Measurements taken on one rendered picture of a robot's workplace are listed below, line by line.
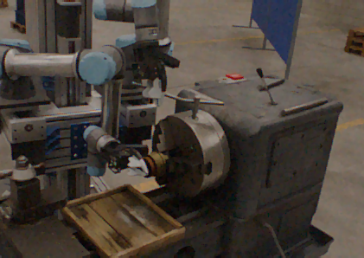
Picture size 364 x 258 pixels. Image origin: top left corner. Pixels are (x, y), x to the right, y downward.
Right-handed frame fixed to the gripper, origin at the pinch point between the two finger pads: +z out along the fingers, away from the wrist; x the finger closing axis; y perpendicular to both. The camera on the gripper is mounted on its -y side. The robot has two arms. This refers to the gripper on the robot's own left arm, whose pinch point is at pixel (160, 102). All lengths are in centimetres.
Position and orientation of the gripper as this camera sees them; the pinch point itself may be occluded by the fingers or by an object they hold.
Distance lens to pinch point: 153.7
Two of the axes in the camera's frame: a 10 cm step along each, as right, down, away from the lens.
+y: -7.7, 1.9, -6.1
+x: 6.3, 0.7, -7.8
